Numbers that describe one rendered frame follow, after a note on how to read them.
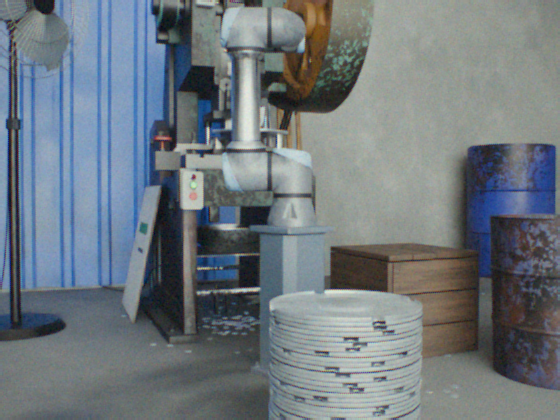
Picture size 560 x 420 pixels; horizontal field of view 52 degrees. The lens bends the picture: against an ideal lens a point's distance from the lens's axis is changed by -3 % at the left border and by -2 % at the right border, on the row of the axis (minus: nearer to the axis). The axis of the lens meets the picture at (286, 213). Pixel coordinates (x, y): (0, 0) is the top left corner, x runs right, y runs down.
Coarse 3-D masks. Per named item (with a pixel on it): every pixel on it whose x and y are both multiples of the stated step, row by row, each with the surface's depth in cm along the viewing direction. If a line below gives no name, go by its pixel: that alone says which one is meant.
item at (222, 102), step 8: (224, 56) 238; (224, 64) 239; (224, 72) 239; (224, 80) 238; (216, 88) 240; (224, 88) 238; (216, 96) 241; (224, 96) 239; (216, 104) 241; (224, 104) 239
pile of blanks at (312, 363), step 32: (288, 320) 102; (416, 320) 103; (288, 352) 104; (320, 352) 100; (352, 352) 100; (384, 352) 98; (416, 352) 106; (288, 384) 104; (320, 384) 98; (352, 384) 99; (384, 384) 98; (416, 384) 107; (288, 416) 102; (320, 416) 99; (352, 416) 98; (384, 416) 99; (416, 416) 105
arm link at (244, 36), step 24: (240, 24) 163; (264, 24) 163; (240, 48) 165; (264, 48) 169; (240, 72) 167; (240, 96) 168; (240, 120) 169; (240, 144) 170; (240, 168) 170; (264, 168) 170
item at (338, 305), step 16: (272, 304) 112; (288, 304) 112; (304, 304) 112; (320, 304) 109; (336, 304) 109; (352, 304) 109; (368, 304) 109; (384, 304) 112; (400, 304) 112; (416, 304) 112; (320, 320) 98; (336, 320) 97; (352, 320) 97; (368, 320) 97; (384, 320) 98
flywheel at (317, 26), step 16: (288, 0) 282; (304, 0) 265; (320, 0) 249; (304, 16) 256; (320, 16) 249; (320, 32) 249; (304, 48) 265; (320, 48) 249; (288, 64) 283; (304, 64) 268; (320, 64) 241; (288, 80) 277; (304, 80) 266; (288, 96) 275; (304, 96) 257
